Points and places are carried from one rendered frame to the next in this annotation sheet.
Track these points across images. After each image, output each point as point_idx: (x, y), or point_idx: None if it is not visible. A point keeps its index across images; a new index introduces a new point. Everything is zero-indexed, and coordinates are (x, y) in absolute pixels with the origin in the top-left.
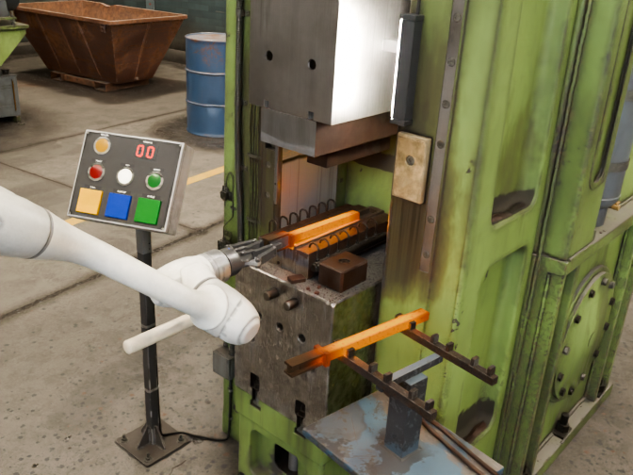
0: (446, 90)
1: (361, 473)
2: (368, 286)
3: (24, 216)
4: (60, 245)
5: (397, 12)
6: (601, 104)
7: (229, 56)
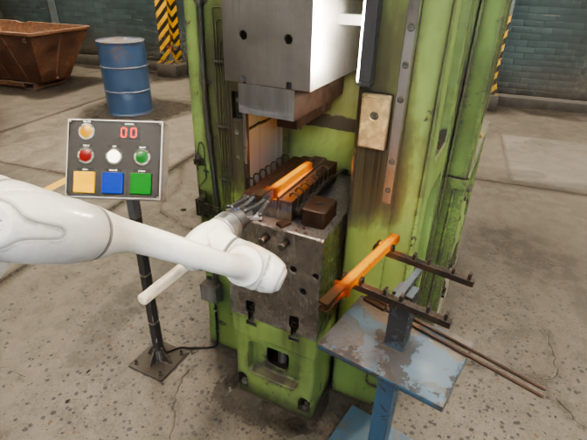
0: (405, 52)
1: (379, 373)
2: (340, 220)
3: (86, 219)
4: (120, 240)
5: None
6: (495, 58)
7: (190, 41)
